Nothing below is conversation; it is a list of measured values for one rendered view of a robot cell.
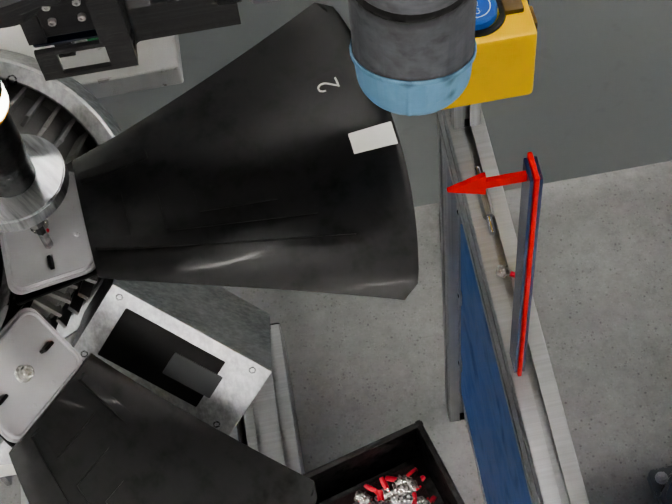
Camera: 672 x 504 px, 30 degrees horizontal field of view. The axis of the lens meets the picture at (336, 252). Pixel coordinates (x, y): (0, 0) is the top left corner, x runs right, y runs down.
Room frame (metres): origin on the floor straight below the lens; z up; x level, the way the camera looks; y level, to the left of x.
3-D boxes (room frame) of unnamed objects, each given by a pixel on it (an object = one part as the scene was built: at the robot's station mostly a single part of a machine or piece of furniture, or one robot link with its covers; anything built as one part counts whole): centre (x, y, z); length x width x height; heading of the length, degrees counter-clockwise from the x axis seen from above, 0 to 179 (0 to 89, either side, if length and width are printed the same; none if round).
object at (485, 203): (0.67, -0.16, 0.87); 0.08 x 0.01 x 0.01; 0
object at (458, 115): (0.79, -0.16, 0.92); 0.03 x 0.03 x 0.12; 1
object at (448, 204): (0.82, -0.16, 0.39); 0.04 x 0.04 x 0.78; 1
